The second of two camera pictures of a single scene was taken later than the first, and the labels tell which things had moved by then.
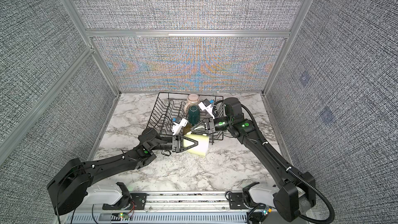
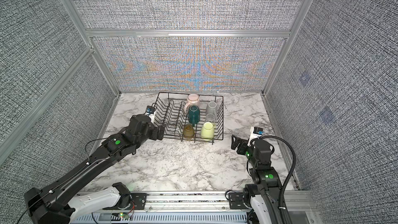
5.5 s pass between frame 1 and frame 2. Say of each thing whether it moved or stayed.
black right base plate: stayed
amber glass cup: stayed
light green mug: moved
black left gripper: moved
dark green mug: stayed
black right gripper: moved
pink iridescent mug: stayed
